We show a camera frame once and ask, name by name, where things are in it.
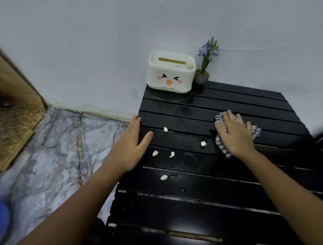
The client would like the blue white striped cloth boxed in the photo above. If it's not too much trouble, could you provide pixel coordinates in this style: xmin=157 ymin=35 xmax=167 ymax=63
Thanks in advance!
xmin=214 ymin=112 xmax=262 ymax=160

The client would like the person's right forearm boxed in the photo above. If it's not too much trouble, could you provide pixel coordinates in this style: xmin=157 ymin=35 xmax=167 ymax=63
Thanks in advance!
xmin=237 ymin=149 xmax=323 ymax=245

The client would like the wooden door frame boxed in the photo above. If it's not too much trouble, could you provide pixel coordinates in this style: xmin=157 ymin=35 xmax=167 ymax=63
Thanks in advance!
xmin=0 ymin=47 xmax=48 ymax=113

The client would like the worn wooden board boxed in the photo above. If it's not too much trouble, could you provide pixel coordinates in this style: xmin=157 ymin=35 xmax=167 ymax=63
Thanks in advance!
xmin=0 ymin=106 xmax=43 ymax=172

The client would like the small potted purple flower plant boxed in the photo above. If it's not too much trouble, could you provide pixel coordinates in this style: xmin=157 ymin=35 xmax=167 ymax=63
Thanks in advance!
xmin=193 ymin=37 xmax=220 ymax=85

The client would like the person's left forearm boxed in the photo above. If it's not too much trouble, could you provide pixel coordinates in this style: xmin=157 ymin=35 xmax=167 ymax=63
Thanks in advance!
xmin=16 ymin=160 xmax=127 ymax=245

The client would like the thin white wall wire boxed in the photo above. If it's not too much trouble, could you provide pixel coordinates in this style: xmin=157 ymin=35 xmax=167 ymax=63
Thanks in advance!
xmin=218 ymin=35 xmax=323 ymax=51

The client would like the person's left hand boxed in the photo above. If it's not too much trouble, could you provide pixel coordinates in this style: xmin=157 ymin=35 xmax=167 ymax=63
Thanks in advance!
xmin=102 ymin=115 xmax=154 ymax=175

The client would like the blue object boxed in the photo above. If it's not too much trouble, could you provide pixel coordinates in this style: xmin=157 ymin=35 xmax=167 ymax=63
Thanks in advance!
xmin=0 ymin=198 xmax=11 ymax=244

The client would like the white tissue box with face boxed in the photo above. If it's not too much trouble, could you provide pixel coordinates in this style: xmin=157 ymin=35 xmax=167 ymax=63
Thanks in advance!
xmin=146 ymin=50 xmax=197 ymax=92

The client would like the person's right hand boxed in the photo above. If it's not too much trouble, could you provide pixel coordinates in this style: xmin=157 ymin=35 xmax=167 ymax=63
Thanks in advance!
xmin=214 ymin=110 xmax=257 ymax=160

